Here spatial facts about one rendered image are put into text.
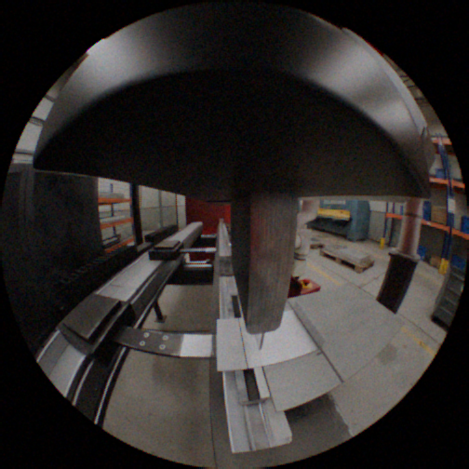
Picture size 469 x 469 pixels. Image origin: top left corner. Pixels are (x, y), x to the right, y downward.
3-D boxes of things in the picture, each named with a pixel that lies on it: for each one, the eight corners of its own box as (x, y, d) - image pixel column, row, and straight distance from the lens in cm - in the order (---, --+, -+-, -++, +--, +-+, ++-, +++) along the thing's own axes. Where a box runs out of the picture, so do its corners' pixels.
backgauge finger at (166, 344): (220, 393, 19) (214, 381, 14) (68, 342, 33) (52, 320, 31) (217, 321, 25) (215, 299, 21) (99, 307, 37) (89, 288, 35)
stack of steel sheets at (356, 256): (370, 259, 380) (371, 254, 376) (359, 264, 323) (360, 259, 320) (339, 247, 423) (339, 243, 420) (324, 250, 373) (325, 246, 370)
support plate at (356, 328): (402, 326, 35) (405, 321, 35) (274, 413, 18) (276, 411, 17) (347, 285, 40) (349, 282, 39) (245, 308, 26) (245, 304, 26)
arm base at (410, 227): (395, 247, 101) (400, 215, 100) (421, 256, 98) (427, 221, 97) (387, 251, 83) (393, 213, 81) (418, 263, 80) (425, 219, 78)
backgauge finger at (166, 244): (218, 260, 48) (217, 246, 46) (149, 261, 55) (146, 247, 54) (218, 248, 59) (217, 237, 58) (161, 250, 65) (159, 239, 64)
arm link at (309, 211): (301, 187, 64) (289, 252, 68) (325, 194, 75) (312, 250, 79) (289, 187, 71) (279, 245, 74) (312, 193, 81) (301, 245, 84)
